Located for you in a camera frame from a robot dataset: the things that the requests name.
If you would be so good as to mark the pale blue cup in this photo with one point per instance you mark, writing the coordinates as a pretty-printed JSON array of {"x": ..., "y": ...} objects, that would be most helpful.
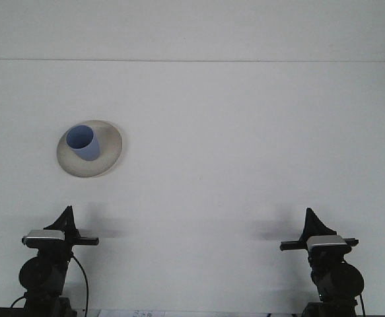
[{"x": 88, "y": 150}]

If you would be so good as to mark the pale round plate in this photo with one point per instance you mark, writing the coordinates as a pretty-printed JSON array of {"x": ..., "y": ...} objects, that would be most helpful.
[{"x": 110, "y": 155}]

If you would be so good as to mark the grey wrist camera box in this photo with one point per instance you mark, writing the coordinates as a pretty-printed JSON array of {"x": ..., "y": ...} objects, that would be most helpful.
[
  {"x": 326, "y": 241},
  {"x": 44, "y": 236}
]

